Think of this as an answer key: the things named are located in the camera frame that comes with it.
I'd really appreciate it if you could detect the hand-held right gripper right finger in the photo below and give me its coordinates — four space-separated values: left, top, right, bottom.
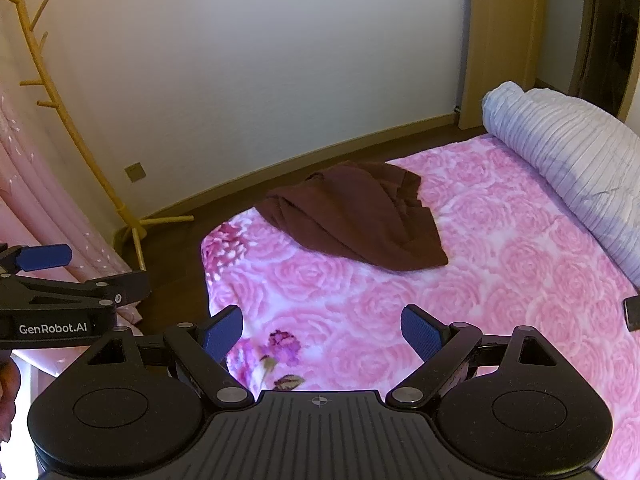
385 305 558 408

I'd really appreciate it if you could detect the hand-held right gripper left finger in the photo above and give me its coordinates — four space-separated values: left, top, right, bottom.
87 305 256 408

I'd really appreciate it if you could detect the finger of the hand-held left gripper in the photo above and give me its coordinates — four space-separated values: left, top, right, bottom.
0 243 72 281
0 270 152 310

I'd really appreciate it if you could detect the reddish brown garment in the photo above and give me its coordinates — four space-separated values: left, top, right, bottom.
255 161 449 272

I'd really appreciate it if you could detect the person's left hand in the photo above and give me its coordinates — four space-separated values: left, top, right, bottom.
0 359 21 442

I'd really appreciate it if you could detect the yellow wooden coat rack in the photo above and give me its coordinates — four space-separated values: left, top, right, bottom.
0 0 195 272

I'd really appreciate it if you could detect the pink floral blanket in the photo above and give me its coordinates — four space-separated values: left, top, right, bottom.
200 132 640 480

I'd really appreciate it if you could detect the striped grey pillow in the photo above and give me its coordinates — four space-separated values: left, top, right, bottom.
481 81 640 287

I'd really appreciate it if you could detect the light wooden door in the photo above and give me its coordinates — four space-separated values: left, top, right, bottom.
459 0 549 134

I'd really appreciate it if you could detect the dark wooden door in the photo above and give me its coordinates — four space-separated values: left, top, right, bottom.
581 0 640 124

